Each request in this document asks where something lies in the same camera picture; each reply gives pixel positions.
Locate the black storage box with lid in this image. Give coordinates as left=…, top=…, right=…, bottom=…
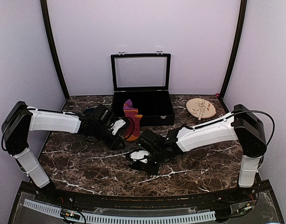
left=111, top=51, right=175, bottom=126

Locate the white slotted cable duct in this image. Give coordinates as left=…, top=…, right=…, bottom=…
left=23, top=198, right=216, bottom=224

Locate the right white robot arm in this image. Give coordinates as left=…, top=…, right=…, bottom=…
left=127, top=104, right=270, bottom=203

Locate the black frame post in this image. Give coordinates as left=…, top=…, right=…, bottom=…
left=219, top=0, right=247, bottom=100
left=40, top=0, right=70, bottom=101

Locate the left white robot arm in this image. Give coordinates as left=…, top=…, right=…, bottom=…
left=1, top=101, right=129, bottom=203

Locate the left black frame post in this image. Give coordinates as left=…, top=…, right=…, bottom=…
left=40, top=0, right=70, bottom=101

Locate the maroon orange purple sock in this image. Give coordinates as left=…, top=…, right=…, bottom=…
left=123, top=99, right=143, bottom=142

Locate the black front rail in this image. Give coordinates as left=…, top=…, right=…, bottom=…
left=37, top=188, right=254, bottom=210

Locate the dark blue cup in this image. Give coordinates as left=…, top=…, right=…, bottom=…
left=83, top=107, right=96, bottom=115

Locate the right black frame post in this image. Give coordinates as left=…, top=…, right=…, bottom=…
left=219, top=0, right=247, bottom=100

